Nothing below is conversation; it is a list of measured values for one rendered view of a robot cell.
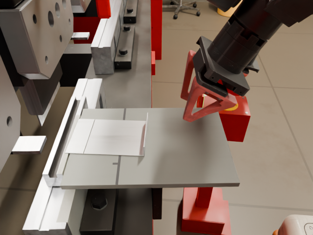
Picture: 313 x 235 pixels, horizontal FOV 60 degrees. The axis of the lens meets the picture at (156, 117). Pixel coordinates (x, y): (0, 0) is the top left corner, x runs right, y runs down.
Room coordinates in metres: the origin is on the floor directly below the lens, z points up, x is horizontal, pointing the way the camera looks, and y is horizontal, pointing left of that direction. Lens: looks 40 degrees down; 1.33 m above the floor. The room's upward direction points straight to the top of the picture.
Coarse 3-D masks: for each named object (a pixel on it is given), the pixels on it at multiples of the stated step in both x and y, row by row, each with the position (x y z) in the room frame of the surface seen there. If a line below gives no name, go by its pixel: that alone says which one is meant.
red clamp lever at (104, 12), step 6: (96, 0) 0.48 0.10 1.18; (102, 0) 0.47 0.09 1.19; (108, 0) 0.48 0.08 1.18; (96, 6) 0.48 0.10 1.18; (102, 6) 0.47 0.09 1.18; (108, 6) 0.48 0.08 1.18; (102, 12) 0.47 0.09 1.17; (108, 12) 0.48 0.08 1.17; (102, 18) 0.48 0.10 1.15; (108, 18) 0.48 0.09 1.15
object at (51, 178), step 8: (72, 104) 0.43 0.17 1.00; (80, 104) 0.43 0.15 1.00; (72, 112) 0.42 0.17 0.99; (80, 112) 0.40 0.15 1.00; (64, 120) 0.38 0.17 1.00; (72, 120) 0.39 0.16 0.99; (64, 128) 0.36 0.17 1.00; (56, 136) 0.34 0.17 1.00; (64, 136) 0.35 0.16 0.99; (56, 144) 0.32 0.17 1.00; (64, 144) 0.33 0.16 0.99; (56, 152) 0.30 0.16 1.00; (48, 160) 0.28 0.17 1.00; (56, 160) 0.29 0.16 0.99; (48, 168) 0.27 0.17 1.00; (56, 168) 0.28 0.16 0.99; (48, 176) 0.26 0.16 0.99; (56, 176) 0.26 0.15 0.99; (48, 184) 0.26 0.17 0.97; (56, 184) 0.26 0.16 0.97
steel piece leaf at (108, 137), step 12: (96, 120) 0.38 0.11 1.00; (108, 120) 0.38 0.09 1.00; (120, 120) 0.38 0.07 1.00; (132, 120) 0.38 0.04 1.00; (96, 132) 0.35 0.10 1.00; (108, 132) 0.35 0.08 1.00; (120, 132) 0.35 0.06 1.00; (132, 132) 0.35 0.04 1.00; (144, 132) 0.35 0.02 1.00; (96, 144) 0.32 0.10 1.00; (108, 144) 0.32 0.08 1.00; (120, 144) 0.32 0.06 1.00; (132, 144) 0.32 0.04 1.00; (144, 144) 0.30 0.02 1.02
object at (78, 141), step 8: (80, 120) 0.38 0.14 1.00; (88, 120) 0.38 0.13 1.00; (80, 128) 0.36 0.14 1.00; (88, 128) 0.36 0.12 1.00; (72, 136) 0.34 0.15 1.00; (80, 136) 0.34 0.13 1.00; (88, 136) 0.34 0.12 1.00; (72, 144) 0.32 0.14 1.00; (80, 144) 0.32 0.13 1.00; (72, 152) 0.30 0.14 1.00; (80, 152) 0.30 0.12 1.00
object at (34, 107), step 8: (56, 72) 0.35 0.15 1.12; (32, 80) 0.28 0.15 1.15; (40, 80) 0.29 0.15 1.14; (48, 80) 0.32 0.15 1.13; (56, 80) 0.34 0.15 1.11; (24, 88) 0.28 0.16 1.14; (32, 88) 0.28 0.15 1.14; (40, 88) 0.29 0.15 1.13; (48, 88) 0.31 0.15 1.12; (56, 88) 0.36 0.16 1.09; (24, 96) 0.28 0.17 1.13; (32, 96) 0.28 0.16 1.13; (40, 96) 0.28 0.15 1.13; (48, 96) 0.30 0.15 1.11; (32, 104) 0.28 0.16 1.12; (40, 104) 0.28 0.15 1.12; (48, 104) 0.31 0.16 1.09; (32, 112) 0.28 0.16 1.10; (40, 112) 0.28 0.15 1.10; (40, 120) 0.28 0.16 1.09
